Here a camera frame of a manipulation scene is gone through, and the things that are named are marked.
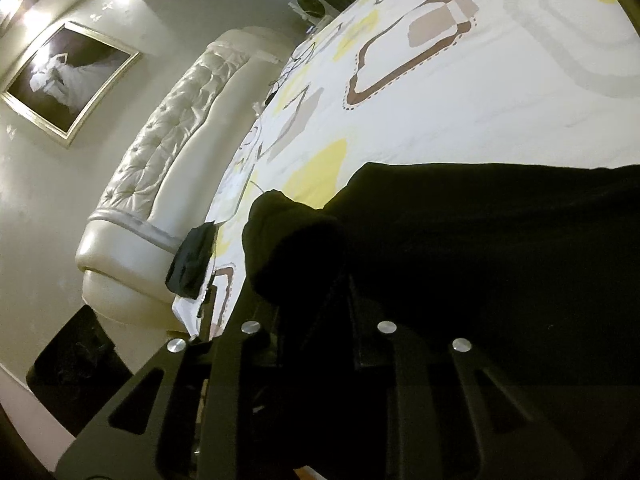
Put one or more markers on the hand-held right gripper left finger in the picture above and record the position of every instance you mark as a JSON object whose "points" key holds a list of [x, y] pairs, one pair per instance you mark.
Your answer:
{"points": [[235, 360]]}

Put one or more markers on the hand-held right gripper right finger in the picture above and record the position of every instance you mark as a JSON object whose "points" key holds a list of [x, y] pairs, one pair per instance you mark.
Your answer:
{"points": [[425, 375]]}

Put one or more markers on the black pants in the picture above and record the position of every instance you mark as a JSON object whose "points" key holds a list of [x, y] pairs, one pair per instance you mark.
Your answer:
{"points": [[475, 235]]}

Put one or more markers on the folded dark cloth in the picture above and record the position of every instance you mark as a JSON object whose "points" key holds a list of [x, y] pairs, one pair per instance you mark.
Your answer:
{"points": [[190, 260]]}

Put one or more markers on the dark bulky object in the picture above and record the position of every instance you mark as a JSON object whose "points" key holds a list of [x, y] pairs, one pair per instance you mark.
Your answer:
{"points": [[75, 365]]}

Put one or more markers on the cream tufted headboard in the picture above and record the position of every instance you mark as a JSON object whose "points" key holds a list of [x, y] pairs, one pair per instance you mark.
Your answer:
{"points": [[165, 175]]}

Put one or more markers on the round bed with patterned sheet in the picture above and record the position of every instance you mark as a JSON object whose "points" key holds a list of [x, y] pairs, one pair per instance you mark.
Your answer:
{"points": [[450, 85]]}

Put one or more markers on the white standing fan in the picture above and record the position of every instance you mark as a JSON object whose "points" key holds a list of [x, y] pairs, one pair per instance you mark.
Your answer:
{"points": [[310, 7]]}

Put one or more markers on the gold-framed wall picture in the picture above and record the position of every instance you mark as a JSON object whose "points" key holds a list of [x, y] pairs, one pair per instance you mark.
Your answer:
{"points": [[65, 80]]}

